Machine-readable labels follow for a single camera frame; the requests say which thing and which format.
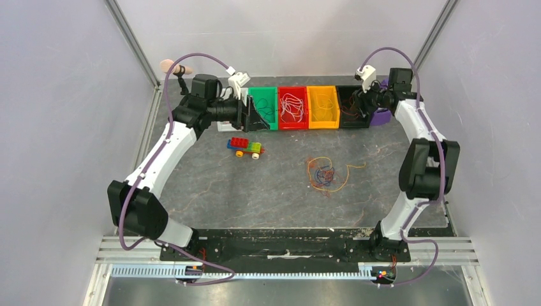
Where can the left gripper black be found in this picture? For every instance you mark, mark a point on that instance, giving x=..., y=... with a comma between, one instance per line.
x=249, y=120

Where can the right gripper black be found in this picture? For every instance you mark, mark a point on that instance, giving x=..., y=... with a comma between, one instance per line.
x=365, y=103

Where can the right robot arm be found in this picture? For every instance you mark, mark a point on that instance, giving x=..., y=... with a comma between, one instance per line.
x=429, y=165

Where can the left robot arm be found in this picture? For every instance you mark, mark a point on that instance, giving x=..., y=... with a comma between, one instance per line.
x=134, y=202

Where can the purple metronome holder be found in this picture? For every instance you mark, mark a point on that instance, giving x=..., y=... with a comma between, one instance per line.
x=382, y=115

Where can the black bin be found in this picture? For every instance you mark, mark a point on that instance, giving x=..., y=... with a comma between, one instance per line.
x=348, y=116

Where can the green bin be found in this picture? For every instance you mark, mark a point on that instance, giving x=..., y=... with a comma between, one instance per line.
x=266, y=102

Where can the toy brick car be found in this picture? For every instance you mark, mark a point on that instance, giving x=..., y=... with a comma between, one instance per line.
x=244, y=147

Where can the white bin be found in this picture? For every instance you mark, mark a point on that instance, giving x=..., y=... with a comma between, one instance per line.
x=225, y=127

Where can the red bin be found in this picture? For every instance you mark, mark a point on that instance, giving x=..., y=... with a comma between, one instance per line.
x=292, y=108

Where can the yellow bin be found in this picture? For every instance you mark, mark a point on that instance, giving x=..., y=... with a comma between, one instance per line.
x=324, y=112

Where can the pink microphone on stand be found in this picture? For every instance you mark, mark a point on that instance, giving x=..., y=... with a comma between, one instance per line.
x=179, y=71

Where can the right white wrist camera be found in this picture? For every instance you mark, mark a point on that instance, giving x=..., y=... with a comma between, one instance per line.
x=366, y=75

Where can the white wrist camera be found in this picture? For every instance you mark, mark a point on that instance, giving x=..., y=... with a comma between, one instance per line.
x=366, y=75
x=237, y=80

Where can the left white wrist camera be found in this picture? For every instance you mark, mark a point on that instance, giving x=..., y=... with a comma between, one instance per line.
x=237, y=80

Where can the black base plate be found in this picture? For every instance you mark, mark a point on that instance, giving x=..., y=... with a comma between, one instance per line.
x=296, y=250

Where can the white slotted cable duct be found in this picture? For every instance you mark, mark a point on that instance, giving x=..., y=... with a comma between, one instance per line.
x=193, y=272

